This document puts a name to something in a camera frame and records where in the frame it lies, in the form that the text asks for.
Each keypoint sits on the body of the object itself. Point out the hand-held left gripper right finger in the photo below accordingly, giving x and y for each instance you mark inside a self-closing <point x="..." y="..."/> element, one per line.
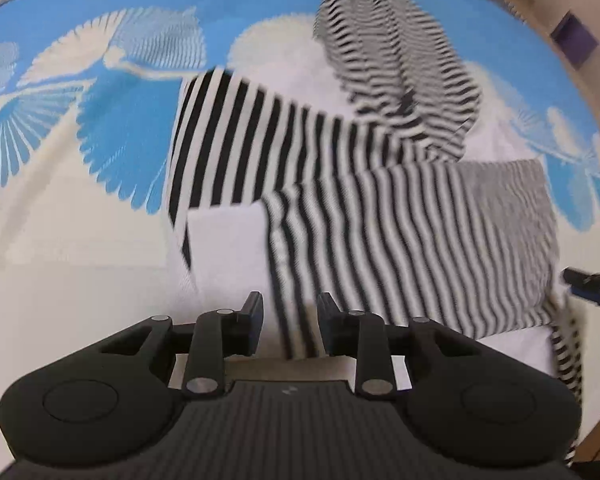
<point x="326" y="325"/>

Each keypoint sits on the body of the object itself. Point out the black white striped shirt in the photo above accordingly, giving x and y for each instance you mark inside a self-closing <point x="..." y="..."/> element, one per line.
<point x="380" y="220"/>

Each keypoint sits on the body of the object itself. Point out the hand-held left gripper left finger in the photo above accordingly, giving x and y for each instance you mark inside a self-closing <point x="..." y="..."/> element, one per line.
<point x="254" y="322"/>

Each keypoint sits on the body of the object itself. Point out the wooden bed frame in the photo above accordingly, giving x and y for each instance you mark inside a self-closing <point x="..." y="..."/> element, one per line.
<point x="577" y="72"/>

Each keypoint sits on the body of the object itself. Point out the purple box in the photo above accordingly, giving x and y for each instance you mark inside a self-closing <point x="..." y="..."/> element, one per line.
<point x="575" y="40"/>

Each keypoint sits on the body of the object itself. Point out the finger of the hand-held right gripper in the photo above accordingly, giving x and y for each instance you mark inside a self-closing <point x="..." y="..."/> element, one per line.
<point x="592" y="290"/>

